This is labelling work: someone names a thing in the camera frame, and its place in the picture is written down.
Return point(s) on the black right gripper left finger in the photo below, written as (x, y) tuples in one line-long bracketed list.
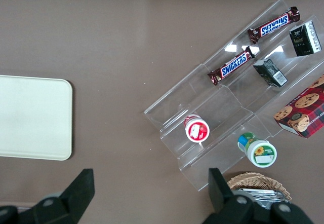
[(76, 198)]

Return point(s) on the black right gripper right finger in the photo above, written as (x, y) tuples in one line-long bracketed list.
[(222, 198)]

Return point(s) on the light wicker basket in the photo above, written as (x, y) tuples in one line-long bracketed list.
[(253, 179)]

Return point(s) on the cream plastic tray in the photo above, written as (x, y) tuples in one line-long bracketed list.
[(33, 117)]

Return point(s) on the silver foil container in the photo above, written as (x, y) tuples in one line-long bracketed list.
[(258, 194)]

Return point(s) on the green sunflower lid cup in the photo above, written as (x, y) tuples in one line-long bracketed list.
[(260, 153)]

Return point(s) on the red lid yogurt cup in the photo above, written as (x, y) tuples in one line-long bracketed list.
[(197, 131)]

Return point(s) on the clear acrylic stepped display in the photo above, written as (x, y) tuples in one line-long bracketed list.
[(222, 107)]

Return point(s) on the tartan chocolate chip cookie box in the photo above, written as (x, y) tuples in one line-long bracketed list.
[(303, 112)]

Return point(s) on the Snickers chocolate bar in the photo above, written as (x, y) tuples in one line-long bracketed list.
[(234, 65), (274, 25)]

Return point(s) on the black small drink carton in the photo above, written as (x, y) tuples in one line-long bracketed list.
[(269, 72), (303, 40)]

